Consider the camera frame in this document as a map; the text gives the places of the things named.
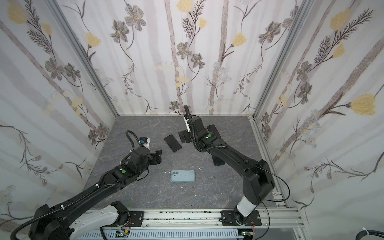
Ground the black phone purple edge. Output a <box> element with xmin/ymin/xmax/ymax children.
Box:
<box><xmin>164</xmin><ymin>135</ymin><xmax>182</xmax><ymax>153</ymax></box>

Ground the light blue phone case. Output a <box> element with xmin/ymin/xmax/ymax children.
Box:
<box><xmin>171</xmin><ymin>170</ymin><xmax>196</xmax><ymax>183</ymax></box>

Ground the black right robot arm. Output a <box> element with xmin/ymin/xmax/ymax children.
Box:
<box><xmin>181</xmin><ymin>105</ymin><xmax>288</xmax><ymax>226</ymax></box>

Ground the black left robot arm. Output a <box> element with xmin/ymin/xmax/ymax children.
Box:
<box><xmin>10</xmin><ymin>144</ymin><xmax>162</xmax><ymax>240</ymax></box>

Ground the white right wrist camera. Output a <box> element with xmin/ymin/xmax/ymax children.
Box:
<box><xmin>183</xmin><ymin>117</ymin><xmax>191</xmax><ymax>133</ymax></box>

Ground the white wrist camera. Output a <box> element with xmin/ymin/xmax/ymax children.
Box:
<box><xmin>139</xmin><ymin>137</ymin><xmax>151</xmax><ymax>150</ymax></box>
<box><xmin>183</xmin><ymin>117</ymin><xmax>191</xmax><ymax>133</ymax></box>

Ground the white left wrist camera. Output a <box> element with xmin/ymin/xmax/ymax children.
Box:
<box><xmin>139</xmin><ymin>137</ymin><xmax>151</xmax><ymax>150</ymax></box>

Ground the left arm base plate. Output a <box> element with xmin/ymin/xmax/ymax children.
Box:
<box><xmin>111</xmin><ymin>211</ymin><xmax>144</xmax><ymax>228</ymax></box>

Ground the white slotted cable duct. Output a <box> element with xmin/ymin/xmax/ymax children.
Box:
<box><xmin>76</xmin><ymin>229</ymin><xmax>244</xmax><ymax>240</ymax></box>

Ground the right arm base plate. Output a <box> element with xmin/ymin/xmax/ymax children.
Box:
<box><xmin>219</xmin><ymin>210</ymin><xmax>262</xmax><ymax>227</ymax></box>

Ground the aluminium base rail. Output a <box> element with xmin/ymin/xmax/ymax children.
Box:
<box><xmin>79</xmin><ymin>208</ymin><xmax>310</xmax><ymax>240</ymax></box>

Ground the black cable bottom right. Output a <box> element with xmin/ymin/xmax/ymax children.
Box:
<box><xmin>355</xmin><ymin>227</ymin><xmax>384</xmax><ymax>240</ymax></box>

